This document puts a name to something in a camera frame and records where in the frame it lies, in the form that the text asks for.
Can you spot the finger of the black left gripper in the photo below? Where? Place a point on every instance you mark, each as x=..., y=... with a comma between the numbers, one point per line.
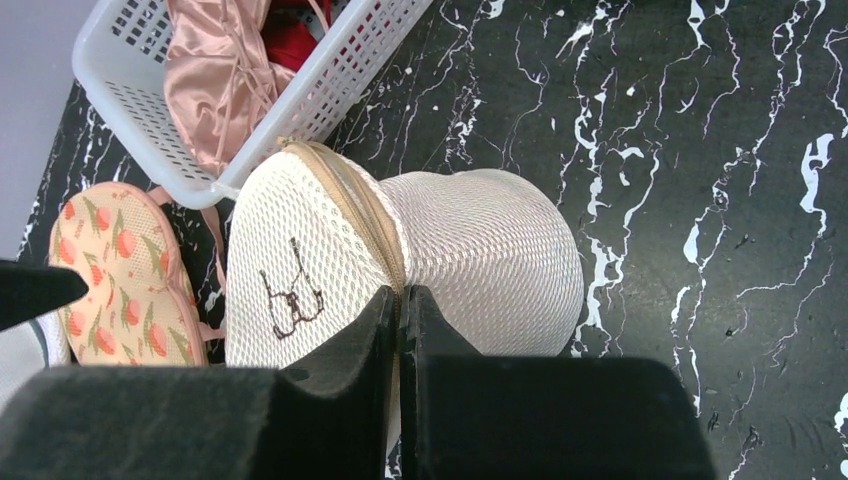
x=28, y=291

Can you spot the pink satin bra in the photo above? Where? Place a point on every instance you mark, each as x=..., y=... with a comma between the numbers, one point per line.
x=219, y=83

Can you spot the red bra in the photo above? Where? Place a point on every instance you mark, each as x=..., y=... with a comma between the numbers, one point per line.
x=288, y=41

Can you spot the peach floral bra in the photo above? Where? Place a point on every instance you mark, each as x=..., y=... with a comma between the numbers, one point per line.
x=140, y=306

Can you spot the white mesh laundry bag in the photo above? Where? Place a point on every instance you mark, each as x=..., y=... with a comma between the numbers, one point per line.
x=314, y=236

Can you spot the white mesh bag lid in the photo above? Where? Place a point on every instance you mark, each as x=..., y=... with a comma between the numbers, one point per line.
x=29, y=348

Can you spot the white plastic basket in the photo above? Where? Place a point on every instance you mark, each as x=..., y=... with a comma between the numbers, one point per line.
x=119, y=59

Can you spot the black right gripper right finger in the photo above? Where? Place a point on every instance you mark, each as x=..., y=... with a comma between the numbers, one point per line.
x=470, y=416

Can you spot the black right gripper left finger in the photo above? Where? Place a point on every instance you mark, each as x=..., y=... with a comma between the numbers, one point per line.
x=323, y=417

